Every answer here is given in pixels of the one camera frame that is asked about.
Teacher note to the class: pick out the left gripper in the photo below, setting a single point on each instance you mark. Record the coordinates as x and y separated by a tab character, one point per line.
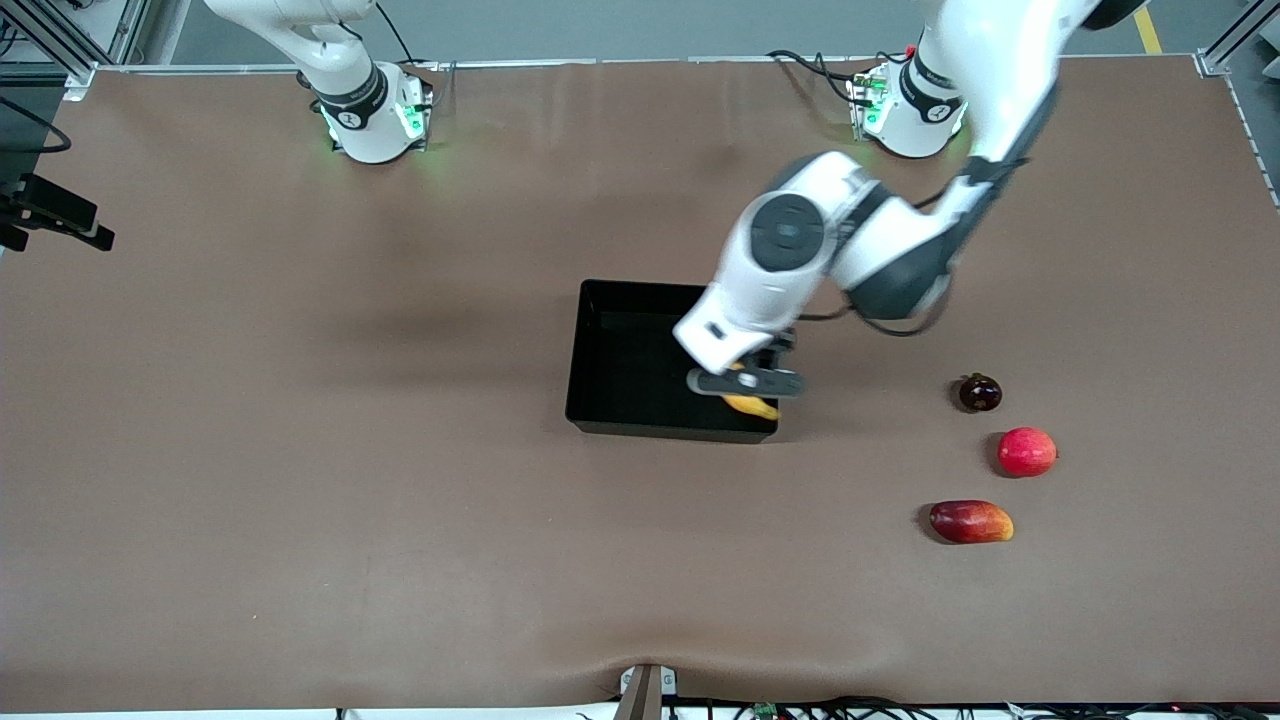
779	351

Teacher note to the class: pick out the yellow banana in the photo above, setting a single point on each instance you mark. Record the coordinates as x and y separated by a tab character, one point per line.
755	406

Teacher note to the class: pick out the black plastic box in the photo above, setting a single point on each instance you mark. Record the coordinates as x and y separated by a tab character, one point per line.
620	360

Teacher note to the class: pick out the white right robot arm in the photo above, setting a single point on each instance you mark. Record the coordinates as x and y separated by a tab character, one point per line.
300	30

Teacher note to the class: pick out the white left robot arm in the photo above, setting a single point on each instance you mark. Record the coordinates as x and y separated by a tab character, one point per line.
1000	60

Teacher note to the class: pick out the red apple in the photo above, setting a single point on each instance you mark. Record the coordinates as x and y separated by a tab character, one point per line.
1027	452

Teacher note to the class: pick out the dark purple mangosteen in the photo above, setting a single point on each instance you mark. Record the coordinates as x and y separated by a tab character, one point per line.
980	394

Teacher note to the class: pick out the red yellow mango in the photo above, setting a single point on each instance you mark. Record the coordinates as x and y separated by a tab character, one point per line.
970	522

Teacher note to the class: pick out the brown table mat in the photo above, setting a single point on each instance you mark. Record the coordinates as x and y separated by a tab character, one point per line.
300	450

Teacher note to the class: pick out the small green circuit board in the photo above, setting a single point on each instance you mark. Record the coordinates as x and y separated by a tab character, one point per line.
766	711

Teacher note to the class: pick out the aluminium frame struts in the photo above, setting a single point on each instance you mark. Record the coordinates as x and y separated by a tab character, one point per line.
40	30

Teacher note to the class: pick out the silver table edge rail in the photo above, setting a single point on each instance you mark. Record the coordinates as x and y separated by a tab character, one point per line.
650	61

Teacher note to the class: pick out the metal camera pole bracket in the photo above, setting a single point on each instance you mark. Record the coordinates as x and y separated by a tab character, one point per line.
645	695

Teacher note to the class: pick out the aluminium frame post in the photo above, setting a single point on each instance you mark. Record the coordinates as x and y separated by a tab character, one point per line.
1235	40

